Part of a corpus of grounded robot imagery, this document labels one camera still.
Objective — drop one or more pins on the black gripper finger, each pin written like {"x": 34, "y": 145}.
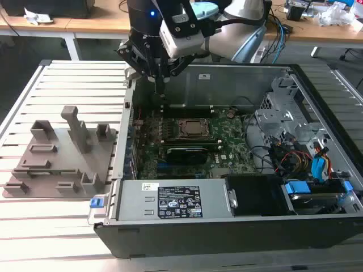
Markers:
{"x": 159, "y": 86}
{"x": 177, "y": 68}

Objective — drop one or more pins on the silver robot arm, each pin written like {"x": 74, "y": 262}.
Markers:
{"x": 232, "y": 37}

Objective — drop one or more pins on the black RAM slot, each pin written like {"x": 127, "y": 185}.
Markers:
{"x": 187, "y": 112}
{"x": 193, "y": 144}

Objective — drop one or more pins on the silver CPU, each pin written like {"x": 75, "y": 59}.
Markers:
{"x": 195, "y": 127}

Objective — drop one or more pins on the CPU socket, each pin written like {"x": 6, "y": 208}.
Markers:
{"x": 209, "y": 127}

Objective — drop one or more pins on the round coin battery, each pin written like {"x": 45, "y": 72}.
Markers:
{"x": 231, "y": 114}

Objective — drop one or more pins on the black graphics card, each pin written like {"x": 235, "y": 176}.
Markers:
{"x": 185, "y": 156}

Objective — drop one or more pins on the white power strip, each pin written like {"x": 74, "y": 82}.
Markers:
{"x": 259, "y": 54}

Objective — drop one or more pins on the large black box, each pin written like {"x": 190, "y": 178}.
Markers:
{"x": 56, "y": 8}

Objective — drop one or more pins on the green motherboard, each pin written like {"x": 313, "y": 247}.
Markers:
{"x": 232, "y": 147}

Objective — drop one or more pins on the silver metal drive cage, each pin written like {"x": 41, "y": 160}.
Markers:
{"x": 272, "y": 116}

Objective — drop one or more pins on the tall black box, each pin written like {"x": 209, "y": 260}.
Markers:
{"x": 269, "y": 11}

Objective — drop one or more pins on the crumpled white paper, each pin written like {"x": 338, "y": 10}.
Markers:
{"x": 37, "y": 18}

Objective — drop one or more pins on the silver power supply unit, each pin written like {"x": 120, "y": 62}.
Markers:
{"x": 136, "y": 198}

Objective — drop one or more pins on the grey parts rack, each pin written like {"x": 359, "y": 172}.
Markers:
{"x": 65, "y": 158}

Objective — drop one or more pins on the small black container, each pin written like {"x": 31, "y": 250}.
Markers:
{"x": 295, "y": 12}

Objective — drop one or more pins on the blue case latch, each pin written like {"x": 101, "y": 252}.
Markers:
{"x": 96, "y": 203}

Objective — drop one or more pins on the black open PC case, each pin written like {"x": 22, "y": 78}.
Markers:
{"x": 198, "y": 241}

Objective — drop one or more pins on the clear plastic bag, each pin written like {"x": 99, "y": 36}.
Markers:
{"x": 334, "y": 14}

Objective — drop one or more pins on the blue disk carrier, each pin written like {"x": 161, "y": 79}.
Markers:
{"x": 296, "y": 188}

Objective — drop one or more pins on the black chair base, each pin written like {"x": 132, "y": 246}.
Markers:
{"x": 350, "y": 52}

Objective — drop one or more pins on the silver hard disk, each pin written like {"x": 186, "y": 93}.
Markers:
{"x": 309, "y": 199}

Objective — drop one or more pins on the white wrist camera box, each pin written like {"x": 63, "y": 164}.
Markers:
{"x": 184, "y": 45}

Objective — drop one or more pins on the wooden desk white frame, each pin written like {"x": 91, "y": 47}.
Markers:
{"x": 99, "y": 20}

